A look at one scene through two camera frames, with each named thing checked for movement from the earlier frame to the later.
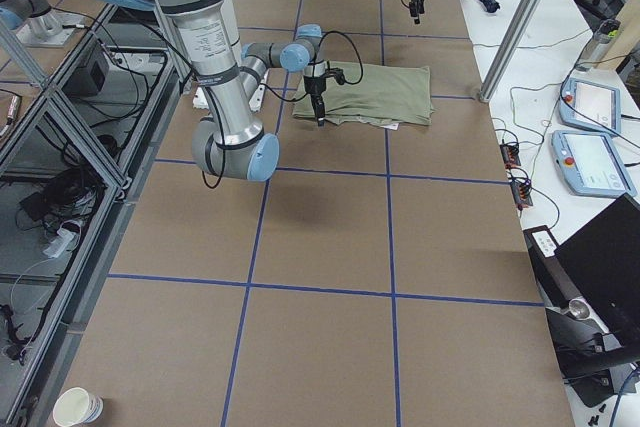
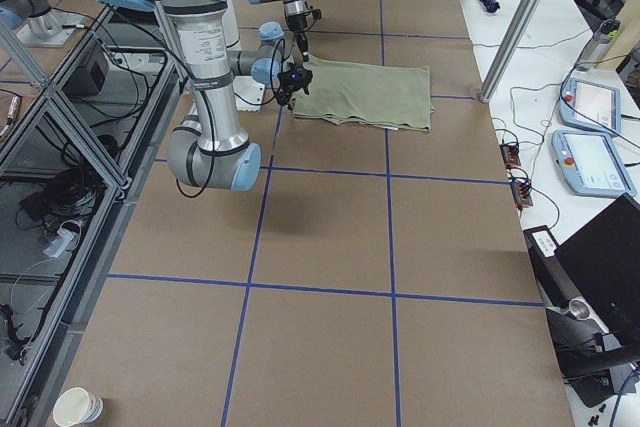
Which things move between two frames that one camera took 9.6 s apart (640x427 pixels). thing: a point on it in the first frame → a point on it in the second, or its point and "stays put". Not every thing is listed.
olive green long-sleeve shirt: (382, 93) stays put
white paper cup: (77, 407) stays put
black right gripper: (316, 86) → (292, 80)
